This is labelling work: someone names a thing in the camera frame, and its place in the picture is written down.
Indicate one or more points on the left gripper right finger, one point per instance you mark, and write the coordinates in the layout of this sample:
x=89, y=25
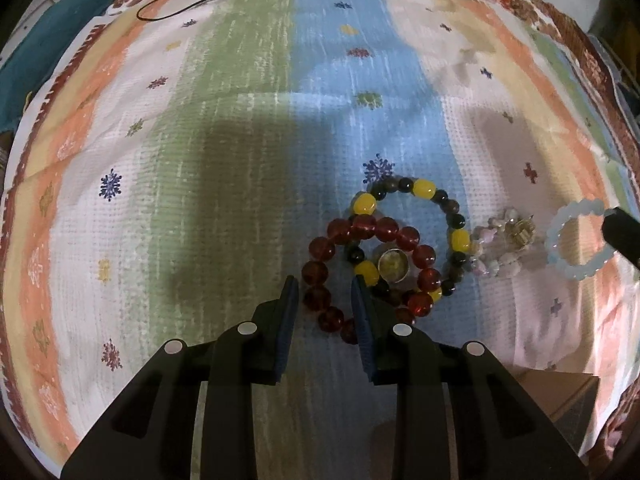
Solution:
x=460, y=414

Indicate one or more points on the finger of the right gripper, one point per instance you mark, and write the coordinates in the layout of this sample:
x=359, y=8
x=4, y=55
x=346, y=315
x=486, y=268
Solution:
x=622, y=231

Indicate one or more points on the striped colourful mat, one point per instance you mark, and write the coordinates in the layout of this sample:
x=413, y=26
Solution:
x=59, y=307

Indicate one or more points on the silver metal tin box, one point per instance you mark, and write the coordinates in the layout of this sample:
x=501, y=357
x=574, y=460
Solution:
x=567, y=398

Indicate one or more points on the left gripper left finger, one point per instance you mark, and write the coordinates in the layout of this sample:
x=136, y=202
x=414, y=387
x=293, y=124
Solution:
x=192, y=401

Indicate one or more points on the teal pillow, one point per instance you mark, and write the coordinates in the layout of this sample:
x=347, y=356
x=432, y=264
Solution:
x=33, y=61

